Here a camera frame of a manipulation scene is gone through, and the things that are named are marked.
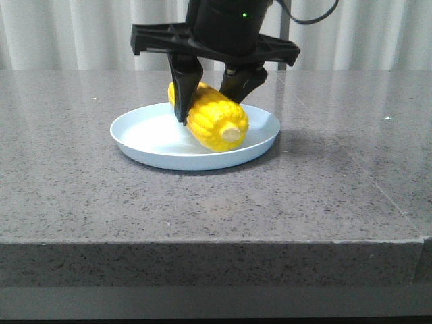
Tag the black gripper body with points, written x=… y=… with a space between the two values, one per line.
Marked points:
x=178 y=38

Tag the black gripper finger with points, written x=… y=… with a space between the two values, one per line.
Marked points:
x=240 y=80
x=186 y=72

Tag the yellow corn cob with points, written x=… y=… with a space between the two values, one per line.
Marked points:
x=216 y=121

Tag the light blue round plate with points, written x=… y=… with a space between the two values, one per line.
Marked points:
x=152 y=135

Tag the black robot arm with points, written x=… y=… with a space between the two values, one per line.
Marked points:
x=225 y=31

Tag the white pleated curtain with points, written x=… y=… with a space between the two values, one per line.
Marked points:
x=95 y=35

